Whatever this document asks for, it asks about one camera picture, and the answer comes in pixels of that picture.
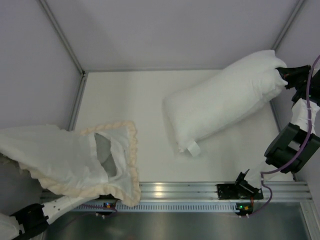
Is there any white pillow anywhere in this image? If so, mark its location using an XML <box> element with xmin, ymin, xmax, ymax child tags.
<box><xmin>163</xmin><ymin>50</ymin><xmax>287</xmax><ymax>157</ymax></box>

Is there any white pillowcase with cream ruffle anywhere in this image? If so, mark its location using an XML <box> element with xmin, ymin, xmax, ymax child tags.
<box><xmin>0</xmin><ymin>121</ymin><xmax>141</xmax><ymax>207</ymax></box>

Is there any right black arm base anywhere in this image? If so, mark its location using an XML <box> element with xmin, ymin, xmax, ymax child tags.
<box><xmin>216</xmin><ymin>183</ymin><xmax>264</xmax><ymax>200</ymax></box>

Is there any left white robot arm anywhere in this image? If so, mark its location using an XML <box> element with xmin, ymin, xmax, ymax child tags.
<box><xmin>0</xmin><ymin>196</ymin><xmax>77</xmax><ymax>240</ymax></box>

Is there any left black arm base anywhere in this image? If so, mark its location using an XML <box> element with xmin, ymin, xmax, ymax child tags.
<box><xmin>98</xmin><ymin>194</ymin><xmax>117</xmax><ymax>201</ymax></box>

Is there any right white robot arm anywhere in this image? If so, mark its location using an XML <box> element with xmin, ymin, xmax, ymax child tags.
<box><xmin>235</xmin><ymin>65</ymin><xmax>320</xmax><ymax>198</ymax></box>

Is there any right aluminium frame post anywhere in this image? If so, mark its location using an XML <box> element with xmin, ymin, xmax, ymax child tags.
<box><xmin>271</xmin><ymin>0</ymin><xmax>308</xmax><ymax>52</ymax></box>

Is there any aluminium frame post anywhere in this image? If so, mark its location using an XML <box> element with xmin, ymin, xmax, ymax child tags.
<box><xmin>271</xmin><ymin>0</ymin><xmax>308</xmax><ymax>52</ymax></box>
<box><xmin>37</xmin><ymin>0</ymin><xmax>87</xmax><ymax>76</ymax></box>

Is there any aluminium mounting rail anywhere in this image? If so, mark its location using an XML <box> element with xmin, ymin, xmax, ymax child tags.
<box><xmin>39</xmin><ymin>181</ymin><xmax>313</xmax><ymax>201</ymax></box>

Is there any left aluminium frame post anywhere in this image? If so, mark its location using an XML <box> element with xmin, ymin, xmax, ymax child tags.
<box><xmin>37</xmin><ymin>0</ymin><xmax>87</xmax><ymax>76</ymax></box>

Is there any perforated grey cable duct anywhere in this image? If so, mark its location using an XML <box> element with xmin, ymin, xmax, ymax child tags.
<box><xmin>74</xmin><ymin>202</ymin><xmax>252</xmax><ymax>213</ymax></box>

